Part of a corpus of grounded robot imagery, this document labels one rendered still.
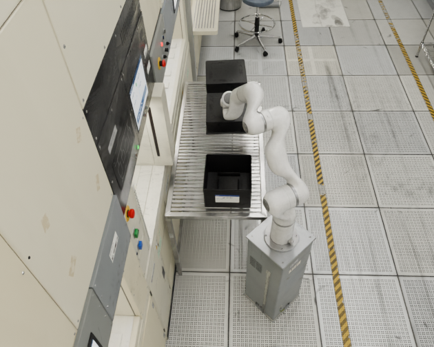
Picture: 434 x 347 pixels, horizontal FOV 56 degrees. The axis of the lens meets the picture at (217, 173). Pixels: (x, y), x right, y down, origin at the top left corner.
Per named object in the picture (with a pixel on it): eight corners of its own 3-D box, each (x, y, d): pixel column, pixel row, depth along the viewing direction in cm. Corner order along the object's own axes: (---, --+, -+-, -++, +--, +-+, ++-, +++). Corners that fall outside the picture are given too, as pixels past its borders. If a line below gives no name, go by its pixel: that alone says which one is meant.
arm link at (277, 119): (275, 208, 204) (303, 197, 208) (286, 214, 192) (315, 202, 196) (249, 113, 193) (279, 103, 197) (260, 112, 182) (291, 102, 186)
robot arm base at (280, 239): (305, 237, 225) (309, 217, 211) (282, 258, 217) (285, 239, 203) (279, 217, 234) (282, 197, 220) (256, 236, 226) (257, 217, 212)
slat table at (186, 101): (260, 277, 292) (267, 217, 234) (178, 275, 295) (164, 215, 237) (256, 148, 377) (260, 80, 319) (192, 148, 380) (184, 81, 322)
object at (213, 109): (253, 133, 253) (253, 117, 243) (206, 134, 253) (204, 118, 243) (250, 103, 272) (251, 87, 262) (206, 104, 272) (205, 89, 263)
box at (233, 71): (246, 110, 297) (247, 82, 277) (207, 112, 297) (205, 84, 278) (244, 87, 315) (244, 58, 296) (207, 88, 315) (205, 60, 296)
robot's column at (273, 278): (300, 295, 282) (316, 237, 224) (273, 323, 270) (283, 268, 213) (270, 269, 296) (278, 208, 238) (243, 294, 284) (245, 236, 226)
